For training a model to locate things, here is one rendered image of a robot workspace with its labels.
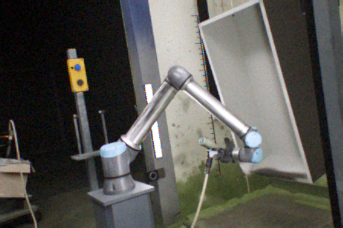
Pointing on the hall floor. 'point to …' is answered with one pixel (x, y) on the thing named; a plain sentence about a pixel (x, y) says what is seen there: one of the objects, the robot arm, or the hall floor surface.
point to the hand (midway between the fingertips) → (210, 150)
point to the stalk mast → (85, 133)
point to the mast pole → (331, 81)
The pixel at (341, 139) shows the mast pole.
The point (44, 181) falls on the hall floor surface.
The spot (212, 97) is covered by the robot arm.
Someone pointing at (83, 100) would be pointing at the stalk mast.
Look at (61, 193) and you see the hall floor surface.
